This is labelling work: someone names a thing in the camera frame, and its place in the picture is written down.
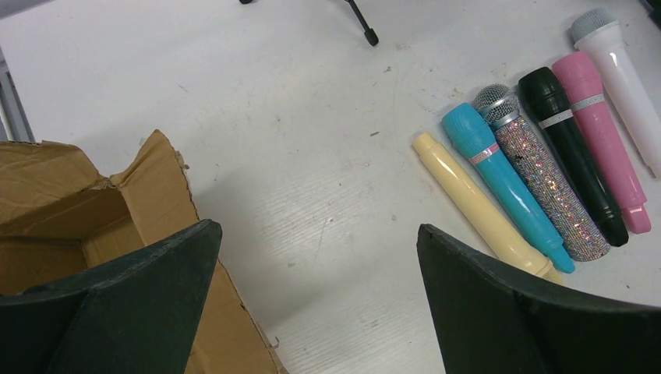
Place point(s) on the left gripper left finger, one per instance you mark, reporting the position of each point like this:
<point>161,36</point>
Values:
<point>138,313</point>

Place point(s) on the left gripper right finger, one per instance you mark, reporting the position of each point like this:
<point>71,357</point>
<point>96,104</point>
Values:
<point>490,317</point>

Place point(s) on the cream microphone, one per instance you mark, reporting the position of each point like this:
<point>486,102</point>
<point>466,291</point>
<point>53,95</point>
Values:
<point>494,228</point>

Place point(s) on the brown cardboard box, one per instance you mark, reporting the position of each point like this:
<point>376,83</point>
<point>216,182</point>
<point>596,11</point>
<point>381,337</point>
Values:
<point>60,216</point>

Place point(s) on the blue microphone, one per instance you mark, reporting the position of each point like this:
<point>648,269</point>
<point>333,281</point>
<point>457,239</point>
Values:
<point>472,137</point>

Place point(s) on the silver glitter microphone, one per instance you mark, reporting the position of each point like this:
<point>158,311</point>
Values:
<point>499,107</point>

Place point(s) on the black microphone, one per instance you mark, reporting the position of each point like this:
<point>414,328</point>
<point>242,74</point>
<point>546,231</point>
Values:
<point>546,103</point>

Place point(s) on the pink microphone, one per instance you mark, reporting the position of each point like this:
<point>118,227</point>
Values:
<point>584,88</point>

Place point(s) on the black tripod shock-mount stand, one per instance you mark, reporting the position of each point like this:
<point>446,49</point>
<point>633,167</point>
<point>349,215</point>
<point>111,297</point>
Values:
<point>322,19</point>

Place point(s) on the white microphone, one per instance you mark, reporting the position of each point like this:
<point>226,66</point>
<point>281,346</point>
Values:
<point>598,34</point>

